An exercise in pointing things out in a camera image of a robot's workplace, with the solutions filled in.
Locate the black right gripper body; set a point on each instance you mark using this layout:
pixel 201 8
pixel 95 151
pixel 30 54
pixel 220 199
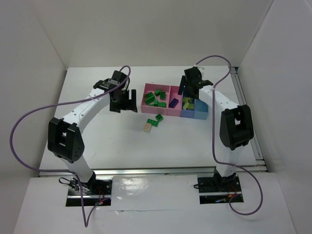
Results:
pixel 189 88

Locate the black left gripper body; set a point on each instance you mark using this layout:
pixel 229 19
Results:
pixel 123 106

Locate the lime lego brick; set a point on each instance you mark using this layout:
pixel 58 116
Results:
pixel 190 106
pixel 187 99
pixel 185 106

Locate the purple lego brick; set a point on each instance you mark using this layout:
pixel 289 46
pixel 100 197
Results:
pixel 173 103

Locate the green lego brick small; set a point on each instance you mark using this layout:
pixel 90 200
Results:
pixel 162 104

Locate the green long lego brick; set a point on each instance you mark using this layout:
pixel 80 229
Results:
pixel 149 101

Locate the large pink container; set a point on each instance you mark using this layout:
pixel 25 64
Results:
pixel 155 99

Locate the tan lego brick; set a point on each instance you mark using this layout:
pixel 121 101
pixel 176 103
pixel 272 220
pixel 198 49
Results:
pixel 147 127

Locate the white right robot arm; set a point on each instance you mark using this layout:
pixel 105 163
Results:
pixel 231 121

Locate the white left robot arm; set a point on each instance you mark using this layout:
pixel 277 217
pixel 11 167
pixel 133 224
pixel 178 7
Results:
pixel 65 134

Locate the green lego near containers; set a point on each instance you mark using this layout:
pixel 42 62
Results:
pixel 159 117

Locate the small pink container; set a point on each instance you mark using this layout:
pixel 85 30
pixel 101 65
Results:
pixel 174 94

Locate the light blue container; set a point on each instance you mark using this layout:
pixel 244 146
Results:
pixel 201 110

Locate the purple blue container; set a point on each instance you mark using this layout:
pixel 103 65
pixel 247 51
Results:
pixel 187 113

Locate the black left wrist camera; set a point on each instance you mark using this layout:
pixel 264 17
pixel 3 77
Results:
pixel 116 82

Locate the aluminium rail right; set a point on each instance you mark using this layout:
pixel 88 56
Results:
pixel 248 122

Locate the aluminium rail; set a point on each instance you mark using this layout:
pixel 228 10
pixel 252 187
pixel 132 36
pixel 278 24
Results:
pixel 248 122
pixel 157 171

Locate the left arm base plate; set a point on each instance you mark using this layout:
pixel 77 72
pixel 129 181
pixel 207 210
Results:
pixel 101 194

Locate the aluminium rail front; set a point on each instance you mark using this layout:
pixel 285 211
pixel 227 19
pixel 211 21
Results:
pixel 157 171

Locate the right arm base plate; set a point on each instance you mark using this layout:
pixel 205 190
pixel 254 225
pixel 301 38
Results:
pixel 209 193

